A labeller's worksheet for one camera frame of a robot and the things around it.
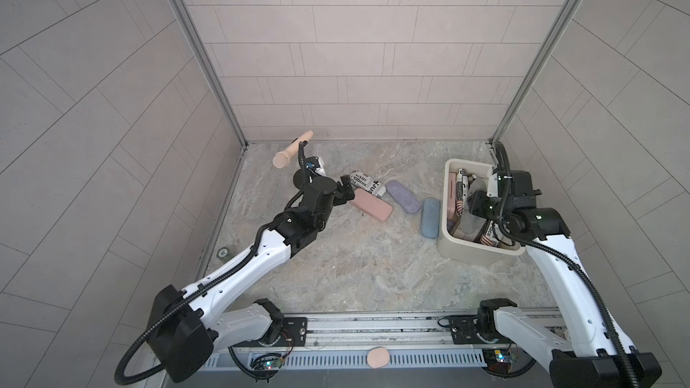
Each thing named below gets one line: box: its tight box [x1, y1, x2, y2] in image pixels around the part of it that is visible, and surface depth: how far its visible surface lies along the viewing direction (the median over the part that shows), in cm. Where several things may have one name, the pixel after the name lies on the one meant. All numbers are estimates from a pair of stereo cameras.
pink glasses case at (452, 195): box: [447, 170, 458, 221], surface depth 86 cm
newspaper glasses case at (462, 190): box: [455, 167, 469, 217], surface depth 86 cm
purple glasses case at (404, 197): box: [385, 179, 421, 213], surface depth 98 cm
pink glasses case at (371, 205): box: [349, 187, 393, 223], surface depth 98 cm
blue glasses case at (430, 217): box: [420, 197, 441, 239], surface depth 93 cm
